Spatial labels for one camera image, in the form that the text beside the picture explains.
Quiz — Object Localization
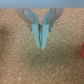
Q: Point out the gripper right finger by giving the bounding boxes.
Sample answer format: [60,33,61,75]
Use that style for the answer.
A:
[40,8,63,50]

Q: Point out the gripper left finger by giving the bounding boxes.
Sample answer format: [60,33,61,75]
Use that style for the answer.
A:
[16,8,42,50]

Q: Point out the pink block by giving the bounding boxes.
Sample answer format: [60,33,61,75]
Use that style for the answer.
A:
[79,42,84,58]

